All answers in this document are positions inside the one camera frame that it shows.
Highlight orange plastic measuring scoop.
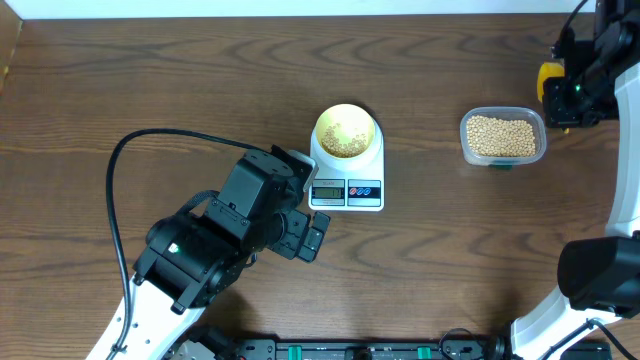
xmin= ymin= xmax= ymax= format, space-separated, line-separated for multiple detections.
xmin=536 ymin=62 xmax=565 ymax=102

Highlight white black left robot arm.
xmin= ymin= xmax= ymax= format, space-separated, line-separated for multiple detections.
xmin=89 ymin=147 xmax=330 ymax=359

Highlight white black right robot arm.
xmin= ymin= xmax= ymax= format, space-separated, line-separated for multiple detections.
xmin=485 ymin=0 xmax=639 ymax=359

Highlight white digital kitchen scale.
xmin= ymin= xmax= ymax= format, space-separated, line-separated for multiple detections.
xmin=308 ymin=114 xmax=385 ymax=212

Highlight soybeans in yellow bowl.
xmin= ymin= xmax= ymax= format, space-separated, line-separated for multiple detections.
xmin=320 ymin=124 xmax=369 ymax=158

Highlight pale yellow plastic bowl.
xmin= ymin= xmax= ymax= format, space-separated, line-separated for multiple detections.
xmin=314 ymin=104 xmax=375 ymax=154

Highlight clear plastic soybean container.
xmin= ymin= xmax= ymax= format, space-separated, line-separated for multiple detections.
xmin=460 ymin=106 xmax=547 ymax=166

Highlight pile of soybeans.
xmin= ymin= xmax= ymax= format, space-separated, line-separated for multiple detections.
xmin=466 ymin=115 xmax=536 ymax=157

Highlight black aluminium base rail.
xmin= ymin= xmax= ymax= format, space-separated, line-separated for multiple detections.
xmin=169 ymin=325 xmax=614 ymax=360

